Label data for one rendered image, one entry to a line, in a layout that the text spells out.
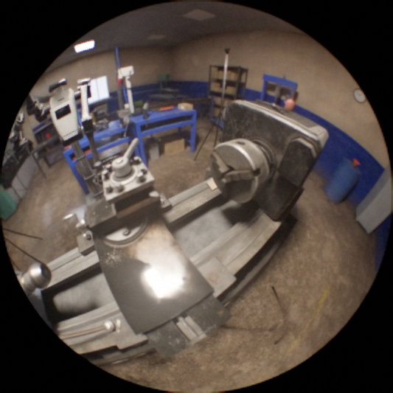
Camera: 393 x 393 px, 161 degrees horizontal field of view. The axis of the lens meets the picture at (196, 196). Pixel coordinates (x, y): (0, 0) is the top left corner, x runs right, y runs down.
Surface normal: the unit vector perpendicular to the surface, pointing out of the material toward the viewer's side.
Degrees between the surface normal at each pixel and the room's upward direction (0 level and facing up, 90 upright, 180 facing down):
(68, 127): 90
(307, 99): 90
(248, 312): 0
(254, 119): 90
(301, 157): 90
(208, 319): 0
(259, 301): 0
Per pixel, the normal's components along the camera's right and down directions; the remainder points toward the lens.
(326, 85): -0.79, 0.43
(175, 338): 0.04, -0.67
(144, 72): 0.61, 0.61
